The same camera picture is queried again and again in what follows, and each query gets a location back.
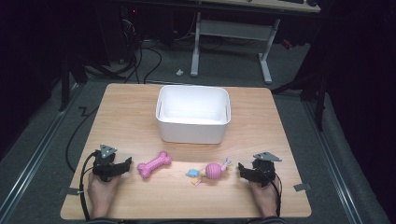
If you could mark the person's right hand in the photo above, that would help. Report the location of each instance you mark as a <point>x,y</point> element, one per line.
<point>264,197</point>

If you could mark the pink bone toy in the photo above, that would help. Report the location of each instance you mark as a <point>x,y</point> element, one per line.
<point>154,164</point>

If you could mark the black stand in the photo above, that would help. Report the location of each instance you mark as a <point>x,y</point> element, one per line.
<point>65,84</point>
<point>311,90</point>

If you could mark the dark computer tower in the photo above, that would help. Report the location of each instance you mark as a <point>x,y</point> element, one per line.
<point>118,34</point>

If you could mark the grey tape strip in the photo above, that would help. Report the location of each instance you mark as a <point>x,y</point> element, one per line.
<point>70,191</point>
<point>302,187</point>

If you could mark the white-legged desk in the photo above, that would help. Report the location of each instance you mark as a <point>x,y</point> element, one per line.
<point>233,29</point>

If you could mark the white plastic bin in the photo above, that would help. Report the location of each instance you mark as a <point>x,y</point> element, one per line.
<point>193,115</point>

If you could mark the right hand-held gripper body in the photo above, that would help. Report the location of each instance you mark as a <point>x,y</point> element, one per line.
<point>264,170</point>

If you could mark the person's left hand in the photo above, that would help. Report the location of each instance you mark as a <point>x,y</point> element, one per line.
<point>101,194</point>

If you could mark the red object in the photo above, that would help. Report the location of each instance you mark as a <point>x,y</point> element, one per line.
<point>287,44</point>

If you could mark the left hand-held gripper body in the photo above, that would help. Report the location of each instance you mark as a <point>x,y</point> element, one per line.
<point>104,166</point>

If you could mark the metal floor rail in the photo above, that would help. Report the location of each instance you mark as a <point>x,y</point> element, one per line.
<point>37,149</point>
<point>333,161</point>

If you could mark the white scrap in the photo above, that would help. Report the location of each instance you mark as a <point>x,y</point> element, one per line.
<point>180,72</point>

